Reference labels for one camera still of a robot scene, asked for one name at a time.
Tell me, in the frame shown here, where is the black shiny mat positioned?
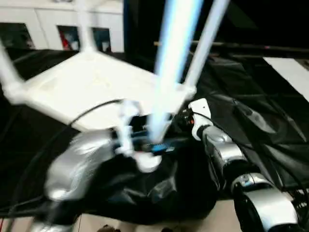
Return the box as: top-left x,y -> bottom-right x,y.
0,47 -> 309,227

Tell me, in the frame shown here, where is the long black bar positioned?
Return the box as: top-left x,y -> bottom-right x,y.
193,41 -> 309,53

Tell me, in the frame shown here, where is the white display cabinet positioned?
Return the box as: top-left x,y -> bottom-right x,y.
0,0 -> 125,53

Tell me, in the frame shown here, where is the black left wrist camera cable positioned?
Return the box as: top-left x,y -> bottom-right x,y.
6,98 -> 125,219

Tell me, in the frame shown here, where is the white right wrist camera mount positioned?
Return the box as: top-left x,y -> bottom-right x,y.
187,98 -> 213,141

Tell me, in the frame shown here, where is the red white box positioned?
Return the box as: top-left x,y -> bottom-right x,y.
59,26 -> 71,50

